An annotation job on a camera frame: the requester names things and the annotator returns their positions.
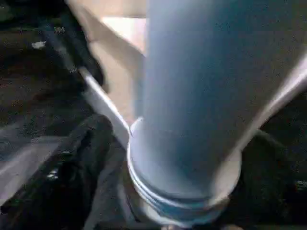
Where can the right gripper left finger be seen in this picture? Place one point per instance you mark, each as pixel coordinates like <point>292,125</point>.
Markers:
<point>67,179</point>

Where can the black mat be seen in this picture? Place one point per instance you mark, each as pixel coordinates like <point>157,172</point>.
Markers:
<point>36,83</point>

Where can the white plastic table leg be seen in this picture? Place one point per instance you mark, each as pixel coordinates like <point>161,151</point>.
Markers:
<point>204,95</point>

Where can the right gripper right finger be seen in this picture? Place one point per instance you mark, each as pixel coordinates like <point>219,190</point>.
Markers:
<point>263,187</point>

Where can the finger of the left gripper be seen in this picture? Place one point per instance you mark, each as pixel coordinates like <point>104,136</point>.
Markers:
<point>88,52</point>

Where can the white plastic table top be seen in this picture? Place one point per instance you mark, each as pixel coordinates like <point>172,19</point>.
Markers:
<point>115,60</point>

